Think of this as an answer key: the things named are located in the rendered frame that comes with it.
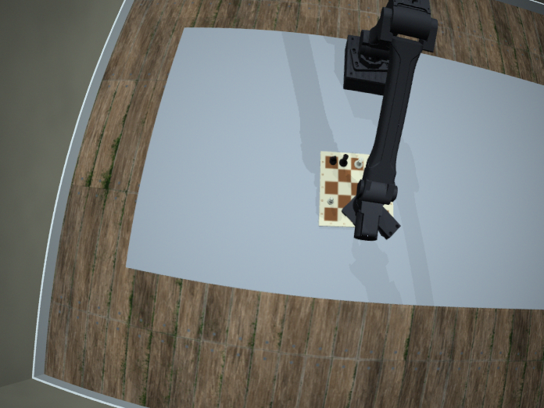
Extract brown and cream chessboard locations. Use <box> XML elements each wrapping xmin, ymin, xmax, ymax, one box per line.
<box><xmin>319</xmin><ymin>151</ymin><xmax>369</xmax><ymax>227</ymax></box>

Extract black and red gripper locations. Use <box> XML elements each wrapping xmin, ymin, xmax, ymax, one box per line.
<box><xmin>342</xmin><ymin>196</ymin><xmax>360</xmax><ymax>226</ymax></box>

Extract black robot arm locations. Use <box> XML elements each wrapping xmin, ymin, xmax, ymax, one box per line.
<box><xmin>350</xmin><ymin>0</ymin><xmax>438</xmax><ymax>241</ymax></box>

